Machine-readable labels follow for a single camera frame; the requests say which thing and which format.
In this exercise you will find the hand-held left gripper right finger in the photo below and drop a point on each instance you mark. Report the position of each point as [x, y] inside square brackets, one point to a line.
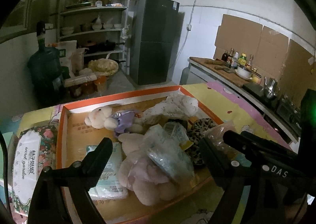
[209, 162]

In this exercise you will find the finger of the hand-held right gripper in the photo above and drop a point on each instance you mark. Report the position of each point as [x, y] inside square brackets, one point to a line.
[242, 143]

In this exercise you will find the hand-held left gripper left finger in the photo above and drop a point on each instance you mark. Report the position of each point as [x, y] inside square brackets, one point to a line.
[100, 162]

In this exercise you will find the cardboard tray with orange rim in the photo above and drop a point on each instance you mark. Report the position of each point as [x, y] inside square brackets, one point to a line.
[79, 135]

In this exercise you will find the clear plastic pack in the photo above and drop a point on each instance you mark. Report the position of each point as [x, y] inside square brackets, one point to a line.
[167, 162]

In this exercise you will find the taped white snack packet bundle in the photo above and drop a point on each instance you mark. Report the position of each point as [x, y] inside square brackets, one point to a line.
[177, 132]

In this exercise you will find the light blue wipes pack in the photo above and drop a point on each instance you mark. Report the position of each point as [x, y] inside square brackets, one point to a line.
[111, 182]

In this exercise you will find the clear plastic bag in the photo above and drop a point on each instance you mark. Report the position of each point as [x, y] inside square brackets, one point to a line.
[217, 131]

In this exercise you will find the leopard print cloth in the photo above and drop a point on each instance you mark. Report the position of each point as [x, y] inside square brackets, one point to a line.
[200, 127]

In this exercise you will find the large pinkish plush toy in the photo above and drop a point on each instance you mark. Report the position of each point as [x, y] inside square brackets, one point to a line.
[138, 177]

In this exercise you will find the white plush in purple dress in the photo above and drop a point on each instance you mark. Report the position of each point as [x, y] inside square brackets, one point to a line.
[103, 118]

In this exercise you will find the dark countertop appliance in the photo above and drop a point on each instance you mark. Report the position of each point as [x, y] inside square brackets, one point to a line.
[288, 114]

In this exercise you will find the black induction cooker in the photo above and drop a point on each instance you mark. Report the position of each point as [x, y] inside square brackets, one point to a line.
[259, 93]

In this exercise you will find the steel kettle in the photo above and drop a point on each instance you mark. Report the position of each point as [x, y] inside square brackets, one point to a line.
[271, 88]

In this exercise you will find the white kitchen counter cabinet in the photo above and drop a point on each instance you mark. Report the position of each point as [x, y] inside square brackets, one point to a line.
[222, 83]

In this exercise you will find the white fluffy plush toy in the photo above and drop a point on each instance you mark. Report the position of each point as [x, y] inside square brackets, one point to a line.
[172, 107]

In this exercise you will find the white bowl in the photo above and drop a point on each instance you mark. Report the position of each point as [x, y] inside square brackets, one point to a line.
[243, 72]

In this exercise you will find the floral tissue pack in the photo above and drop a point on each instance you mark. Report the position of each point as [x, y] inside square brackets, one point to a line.
[27, 159]

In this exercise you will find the orange plastic jar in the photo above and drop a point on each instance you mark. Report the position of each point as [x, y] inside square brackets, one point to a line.
[100, 85]
[87, 88]

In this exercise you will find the kitchen cleaver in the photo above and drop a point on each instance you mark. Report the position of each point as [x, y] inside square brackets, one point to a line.
[224, 68]

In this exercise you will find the wooden cutting board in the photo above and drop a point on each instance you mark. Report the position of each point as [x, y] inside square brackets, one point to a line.
[214, 68]

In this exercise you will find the pale noodle pack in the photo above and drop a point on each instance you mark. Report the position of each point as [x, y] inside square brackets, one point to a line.
[80, 80]

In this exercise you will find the row of condiment bottles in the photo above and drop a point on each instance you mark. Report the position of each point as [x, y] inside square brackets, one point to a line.
[237, 58]

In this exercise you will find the brown wooden stick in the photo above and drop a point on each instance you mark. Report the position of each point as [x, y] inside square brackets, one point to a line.
[211, 61]

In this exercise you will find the grey gas cylinder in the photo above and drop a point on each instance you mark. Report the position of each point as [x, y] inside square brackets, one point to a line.
[185, 75]

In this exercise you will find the round yellow basket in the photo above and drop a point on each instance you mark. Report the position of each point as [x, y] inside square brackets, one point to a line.
[103, 66]

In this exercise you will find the blue water jug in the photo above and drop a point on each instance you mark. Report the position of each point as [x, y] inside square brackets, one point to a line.
[45, 70]

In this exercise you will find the white sack with green label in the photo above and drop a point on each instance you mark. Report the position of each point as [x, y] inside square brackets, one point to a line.
[64, 54]

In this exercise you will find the black frying pan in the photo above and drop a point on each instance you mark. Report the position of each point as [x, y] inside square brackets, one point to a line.
[108, 45]

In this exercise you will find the dark grey refrigerator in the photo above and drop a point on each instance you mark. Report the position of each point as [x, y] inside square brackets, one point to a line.
[155, 41]

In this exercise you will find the stack of white bowls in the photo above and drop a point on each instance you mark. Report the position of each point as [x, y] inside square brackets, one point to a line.
[67, 31]

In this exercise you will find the dark water jug pump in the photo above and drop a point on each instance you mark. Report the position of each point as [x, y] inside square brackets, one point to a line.
[41, 32]

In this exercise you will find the white metal shelf rack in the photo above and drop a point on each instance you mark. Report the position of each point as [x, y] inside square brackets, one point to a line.
[93, 9]

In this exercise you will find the cardboard sheet on wall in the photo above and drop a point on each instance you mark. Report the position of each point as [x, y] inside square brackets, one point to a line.
[256, 41]

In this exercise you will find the wall socket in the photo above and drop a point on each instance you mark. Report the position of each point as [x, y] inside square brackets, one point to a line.
[188, 27]

